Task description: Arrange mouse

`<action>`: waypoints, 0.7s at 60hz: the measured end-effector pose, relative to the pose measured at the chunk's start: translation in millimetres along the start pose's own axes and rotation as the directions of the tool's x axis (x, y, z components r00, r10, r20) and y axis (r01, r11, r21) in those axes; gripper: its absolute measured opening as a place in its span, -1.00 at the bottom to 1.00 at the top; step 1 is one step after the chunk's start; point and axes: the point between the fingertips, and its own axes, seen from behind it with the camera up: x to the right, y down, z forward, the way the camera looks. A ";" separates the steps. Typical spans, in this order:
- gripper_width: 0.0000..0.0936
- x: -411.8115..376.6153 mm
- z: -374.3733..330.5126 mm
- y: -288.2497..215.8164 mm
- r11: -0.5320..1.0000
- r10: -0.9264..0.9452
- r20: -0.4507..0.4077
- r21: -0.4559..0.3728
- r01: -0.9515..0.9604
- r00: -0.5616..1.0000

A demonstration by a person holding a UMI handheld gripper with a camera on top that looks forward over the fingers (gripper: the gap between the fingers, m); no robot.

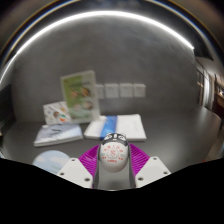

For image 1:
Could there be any green food poster stand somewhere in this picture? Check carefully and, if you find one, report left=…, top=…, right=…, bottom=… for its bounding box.
left=59, top=69, right=101, bottom=124

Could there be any dark wall panel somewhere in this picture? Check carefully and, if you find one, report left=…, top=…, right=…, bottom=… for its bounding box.
left=0, top=84, right=16, bottom=129

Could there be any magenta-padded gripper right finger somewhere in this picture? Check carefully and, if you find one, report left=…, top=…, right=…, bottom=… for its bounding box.
left=127, top=143, right=172, bottom=190

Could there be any white sticker-print card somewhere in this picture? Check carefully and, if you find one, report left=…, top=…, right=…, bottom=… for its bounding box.
left=42, top=100, right=73, bottom=126

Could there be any white panda-print computer mouse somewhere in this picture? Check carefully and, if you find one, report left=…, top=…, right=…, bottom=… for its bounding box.
left=98, top=132, right=130, bottom=174

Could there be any round landscape-print mouse pad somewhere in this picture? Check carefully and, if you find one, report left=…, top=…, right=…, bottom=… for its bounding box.
left=32, top=149, right=71, bottom=175

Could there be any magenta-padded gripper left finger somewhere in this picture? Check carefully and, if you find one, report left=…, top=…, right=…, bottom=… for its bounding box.
left=56, top=143, right=101, bottom=190

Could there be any white ceiling light strip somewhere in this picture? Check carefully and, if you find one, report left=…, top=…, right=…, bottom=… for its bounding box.
left=0, top=9, right=196, bottom=84

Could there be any white book with blue band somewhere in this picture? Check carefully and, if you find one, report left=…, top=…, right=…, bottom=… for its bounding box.
left=83, top=113, right=148, bottom=142

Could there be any dark framed glass door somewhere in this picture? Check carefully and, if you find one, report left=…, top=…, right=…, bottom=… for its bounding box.
left=194, top=56, right=224, bottom=116

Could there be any white wall socket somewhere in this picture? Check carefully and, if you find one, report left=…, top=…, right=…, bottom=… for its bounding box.
left=94, top=83, right=105, bottom=100
left=133, top=83, right=147, bottom=98
left=119, top=82, right=134, bottom=98
left=104, top=83, right=120, bottom=99

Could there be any grey cover book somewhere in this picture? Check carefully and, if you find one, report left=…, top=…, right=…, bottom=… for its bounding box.
left=33, top=122, right=84, bottom=148

